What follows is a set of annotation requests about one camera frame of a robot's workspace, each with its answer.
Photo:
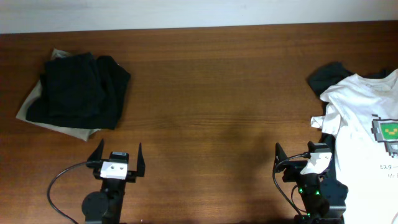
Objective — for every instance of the white robot print t-shirt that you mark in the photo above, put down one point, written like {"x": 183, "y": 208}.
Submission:
{"x": 360, "y": 130}

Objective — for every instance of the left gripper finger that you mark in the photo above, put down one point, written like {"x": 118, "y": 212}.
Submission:
{"x": 141, "y": 165}
{"x": 96, "y": 156}

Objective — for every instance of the folded beige garment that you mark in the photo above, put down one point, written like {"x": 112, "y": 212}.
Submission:
{"x": 79, "y": 133}

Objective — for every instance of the dark t-shirt white lettering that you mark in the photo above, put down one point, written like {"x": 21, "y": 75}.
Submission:
{"x": 329, "y": 77}

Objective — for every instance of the folded black garment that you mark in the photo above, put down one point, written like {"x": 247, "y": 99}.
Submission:
{"x": 114, "y": 82}

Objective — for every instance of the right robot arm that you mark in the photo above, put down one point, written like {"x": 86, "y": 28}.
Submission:
{"x": 323, "y": 202}

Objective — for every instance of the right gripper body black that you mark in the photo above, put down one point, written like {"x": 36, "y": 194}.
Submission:
{"x": 293, "y": 175}

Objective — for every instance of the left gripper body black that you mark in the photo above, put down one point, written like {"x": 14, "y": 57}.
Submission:
{"x": 115, "y": 185}

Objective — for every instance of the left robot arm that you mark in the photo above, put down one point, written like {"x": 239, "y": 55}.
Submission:
{"x": 105, "y": 206}

